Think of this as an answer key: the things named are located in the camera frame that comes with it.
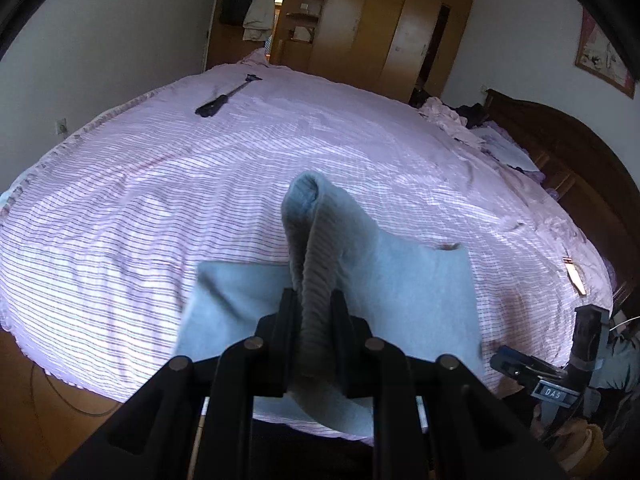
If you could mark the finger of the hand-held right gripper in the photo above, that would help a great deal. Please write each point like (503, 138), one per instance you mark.
(515, 360)

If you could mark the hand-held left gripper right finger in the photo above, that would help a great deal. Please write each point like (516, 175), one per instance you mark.
(400, 385)

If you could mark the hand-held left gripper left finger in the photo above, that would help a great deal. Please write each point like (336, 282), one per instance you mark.
(235, 375)

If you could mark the grey knitted garment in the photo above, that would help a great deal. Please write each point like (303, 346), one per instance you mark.
(415, 300)

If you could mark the yellow plush slipper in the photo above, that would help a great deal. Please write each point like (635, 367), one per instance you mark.
(585, 447)

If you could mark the bed with pink plaid sheet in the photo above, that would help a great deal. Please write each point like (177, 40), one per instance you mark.
(200, 185)

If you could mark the dark wooden headboard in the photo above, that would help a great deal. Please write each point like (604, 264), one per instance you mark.
(575, 150)

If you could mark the crumpled pink cloth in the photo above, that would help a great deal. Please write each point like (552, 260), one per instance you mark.
(447, 120)

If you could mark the black cloth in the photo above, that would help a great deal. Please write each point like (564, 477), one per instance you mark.
(472, 114)

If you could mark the black folding stick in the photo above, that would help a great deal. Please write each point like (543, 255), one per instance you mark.
(220, 101)

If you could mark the small white box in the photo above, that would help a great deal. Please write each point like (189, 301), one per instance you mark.
(302, 34)

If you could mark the wooden wardrobe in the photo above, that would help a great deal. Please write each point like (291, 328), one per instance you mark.
(380, 25)

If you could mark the beige hanging jacket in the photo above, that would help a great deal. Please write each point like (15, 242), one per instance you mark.
(260, 7)

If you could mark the wall socket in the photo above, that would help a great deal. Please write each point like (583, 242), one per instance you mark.
(61, 126)

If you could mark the framed wall picture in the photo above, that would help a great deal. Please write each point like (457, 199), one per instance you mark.
(602, 55)

